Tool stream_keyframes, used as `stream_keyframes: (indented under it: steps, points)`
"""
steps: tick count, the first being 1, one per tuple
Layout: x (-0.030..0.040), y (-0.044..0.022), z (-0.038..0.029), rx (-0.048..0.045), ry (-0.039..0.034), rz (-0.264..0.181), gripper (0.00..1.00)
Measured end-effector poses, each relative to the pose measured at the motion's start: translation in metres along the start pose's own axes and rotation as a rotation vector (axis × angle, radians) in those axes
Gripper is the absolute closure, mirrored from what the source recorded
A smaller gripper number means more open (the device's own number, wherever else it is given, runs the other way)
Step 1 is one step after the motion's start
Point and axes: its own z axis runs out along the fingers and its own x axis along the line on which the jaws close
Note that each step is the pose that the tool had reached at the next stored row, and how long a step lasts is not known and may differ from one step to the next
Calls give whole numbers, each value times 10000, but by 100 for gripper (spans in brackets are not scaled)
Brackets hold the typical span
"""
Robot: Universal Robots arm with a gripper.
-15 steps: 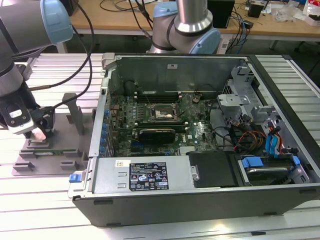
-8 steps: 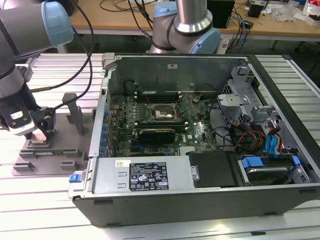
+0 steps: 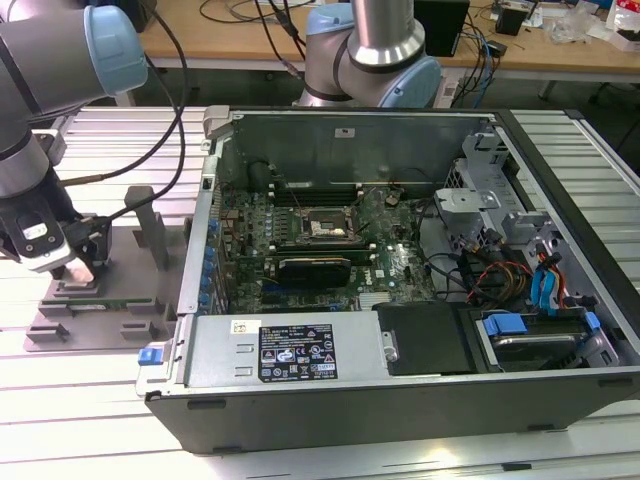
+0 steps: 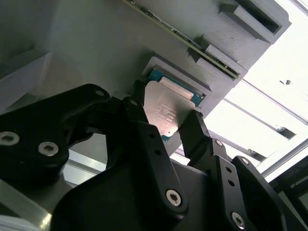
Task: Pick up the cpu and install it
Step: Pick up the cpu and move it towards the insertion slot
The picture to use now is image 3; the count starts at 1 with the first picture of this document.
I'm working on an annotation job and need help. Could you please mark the CPU socket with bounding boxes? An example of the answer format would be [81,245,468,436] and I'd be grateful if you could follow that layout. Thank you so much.
[298,205,360,245]

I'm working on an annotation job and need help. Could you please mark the small silver chipset heatsink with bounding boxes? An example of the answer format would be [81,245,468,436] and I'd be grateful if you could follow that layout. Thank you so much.
[357,292,399,315]

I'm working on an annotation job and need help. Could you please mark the grey case latch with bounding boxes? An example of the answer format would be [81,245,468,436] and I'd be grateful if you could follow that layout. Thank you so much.
[203,104,234,142]

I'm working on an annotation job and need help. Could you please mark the red yellow power wire bundle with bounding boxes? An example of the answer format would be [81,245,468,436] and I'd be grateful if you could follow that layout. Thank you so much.
[462,247,535,306]

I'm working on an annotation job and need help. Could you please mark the white labelled box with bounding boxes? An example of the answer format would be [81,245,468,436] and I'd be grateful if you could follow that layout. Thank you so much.
[439,77,460,109]

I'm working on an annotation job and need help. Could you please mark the open black PC case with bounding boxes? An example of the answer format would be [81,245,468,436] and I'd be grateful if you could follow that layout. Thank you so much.
[134,104,640,456]

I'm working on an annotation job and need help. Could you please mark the blue flat data wire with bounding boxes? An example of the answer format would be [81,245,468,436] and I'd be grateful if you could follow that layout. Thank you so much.
[543,254,565,317]
[531,267,547,315]

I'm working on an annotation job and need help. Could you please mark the silver square CPU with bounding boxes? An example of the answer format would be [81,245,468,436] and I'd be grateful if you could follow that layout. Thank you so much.
[59,257,99,291]

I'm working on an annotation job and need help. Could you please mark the silver power supply unit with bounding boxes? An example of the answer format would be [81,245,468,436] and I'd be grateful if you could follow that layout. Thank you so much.
[182,312,401,390]

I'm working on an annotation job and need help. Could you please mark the silver metal drive bracket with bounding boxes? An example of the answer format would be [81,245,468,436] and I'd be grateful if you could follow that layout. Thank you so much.
[432,187,502,236]

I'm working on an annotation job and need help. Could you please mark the black plastic shroud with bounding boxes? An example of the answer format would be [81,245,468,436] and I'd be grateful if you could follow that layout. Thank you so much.
[373,301,475,377]

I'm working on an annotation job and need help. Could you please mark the wooden desk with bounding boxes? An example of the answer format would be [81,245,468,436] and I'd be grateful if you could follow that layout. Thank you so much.
[114,0,640,109]

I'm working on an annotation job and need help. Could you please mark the hard disk in blue carrier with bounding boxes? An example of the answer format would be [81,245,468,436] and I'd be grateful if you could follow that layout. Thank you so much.
[474,308,601,374]

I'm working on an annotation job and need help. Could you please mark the large black box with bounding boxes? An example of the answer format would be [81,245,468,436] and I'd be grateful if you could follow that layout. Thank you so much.
[119,0,159,34]

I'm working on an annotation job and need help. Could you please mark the black graphics card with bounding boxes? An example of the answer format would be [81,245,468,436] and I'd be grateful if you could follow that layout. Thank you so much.
[273,256,352,291]

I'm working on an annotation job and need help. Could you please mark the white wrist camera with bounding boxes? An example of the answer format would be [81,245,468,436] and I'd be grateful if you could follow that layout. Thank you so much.
[10,209,77,274]

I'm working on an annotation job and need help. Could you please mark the grey plastic parts rack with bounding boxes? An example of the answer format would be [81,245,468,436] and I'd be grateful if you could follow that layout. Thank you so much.
[23,185,194,354]

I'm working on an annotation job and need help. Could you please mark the blue case latch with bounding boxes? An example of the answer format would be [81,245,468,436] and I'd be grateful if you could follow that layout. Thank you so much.
[136,345,167,367]

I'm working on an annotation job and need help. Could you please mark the small black box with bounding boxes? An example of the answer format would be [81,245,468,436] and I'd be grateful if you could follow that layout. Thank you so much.
[494,4,532,37]

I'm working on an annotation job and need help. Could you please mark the green motherboard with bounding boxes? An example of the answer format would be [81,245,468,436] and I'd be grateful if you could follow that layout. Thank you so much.
[217,183,441,317]

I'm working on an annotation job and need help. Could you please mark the thin metal locking lever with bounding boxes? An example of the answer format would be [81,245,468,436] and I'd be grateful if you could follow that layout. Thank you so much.
[276,171,303,209]

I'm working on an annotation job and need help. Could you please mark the clear plastic bags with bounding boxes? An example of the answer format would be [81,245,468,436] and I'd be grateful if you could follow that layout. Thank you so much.
[544,8,609,45]

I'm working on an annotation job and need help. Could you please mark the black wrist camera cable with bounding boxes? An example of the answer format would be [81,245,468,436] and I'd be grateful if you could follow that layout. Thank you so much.
[102,94,190,222]
[55,4,201,187]

